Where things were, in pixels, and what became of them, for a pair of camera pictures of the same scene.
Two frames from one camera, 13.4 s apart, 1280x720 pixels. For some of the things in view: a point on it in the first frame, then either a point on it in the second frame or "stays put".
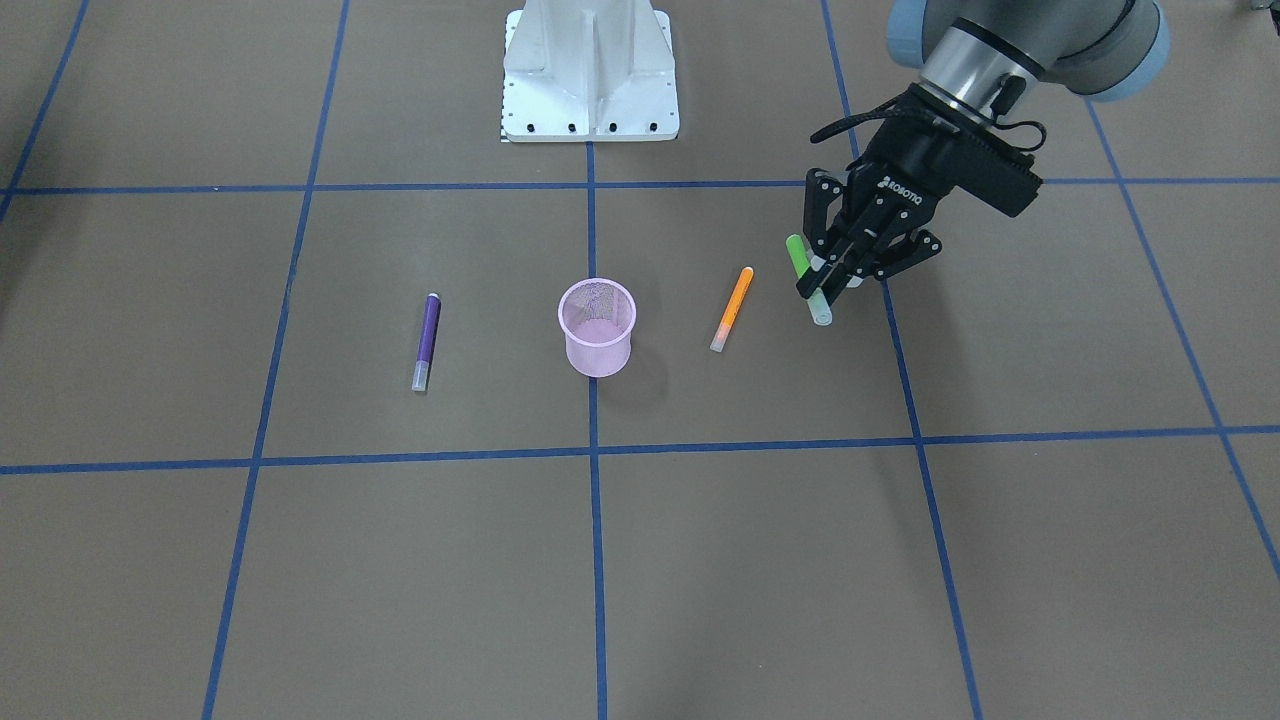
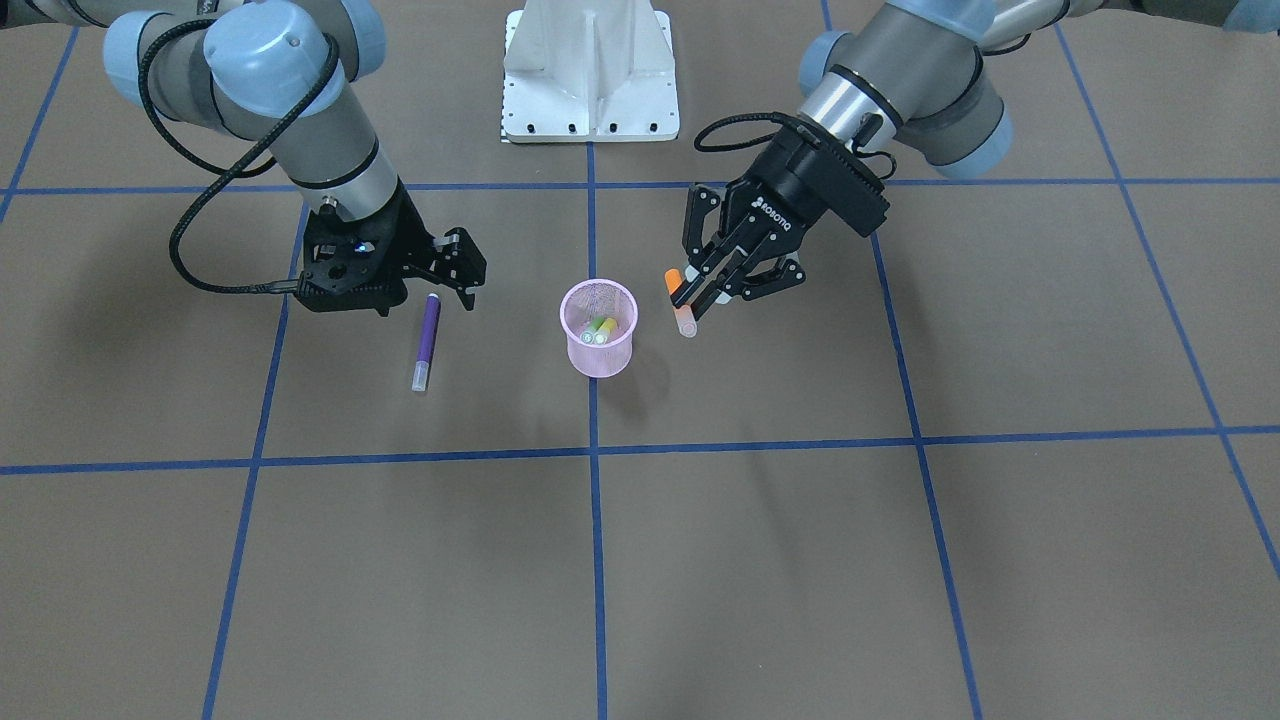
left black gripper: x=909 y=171 -> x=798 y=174
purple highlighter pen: x=430 y=318 stays put
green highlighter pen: x=801 y=263 -> x=600 y=337
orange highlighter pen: x=744 y=282 -> x=684 y=314
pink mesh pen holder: x=597 y=315 stays put
